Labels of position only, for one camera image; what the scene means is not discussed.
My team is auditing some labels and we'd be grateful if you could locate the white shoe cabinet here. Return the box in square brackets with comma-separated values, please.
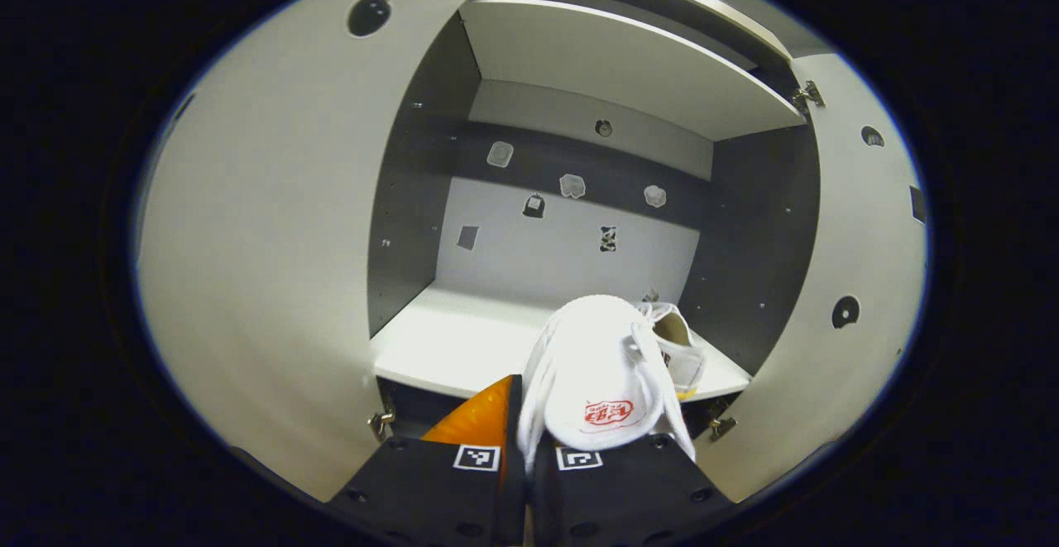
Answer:
[368, 0, 828, 449]

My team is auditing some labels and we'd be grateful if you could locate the white cabinet door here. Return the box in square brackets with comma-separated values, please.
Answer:
[137, 0, 497, 502]
[695, 50, 929, 502]

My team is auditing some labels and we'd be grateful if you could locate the white canvas shoe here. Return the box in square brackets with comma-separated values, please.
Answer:
[517, 295, 697, 475]
[635, 300, 706, 401]

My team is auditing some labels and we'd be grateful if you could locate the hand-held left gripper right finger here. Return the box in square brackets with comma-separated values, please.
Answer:
[534, 434, 733, 547]

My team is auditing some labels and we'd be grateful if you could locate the white cabinet shelf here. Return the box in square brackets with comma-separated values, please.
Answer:
[370, 282, 752, 403]
[459, 0, 807, 142]

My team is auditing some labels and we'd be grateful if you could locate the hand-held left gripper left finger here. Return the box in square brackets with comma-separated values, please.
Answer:
[327, 375, 526, 547]

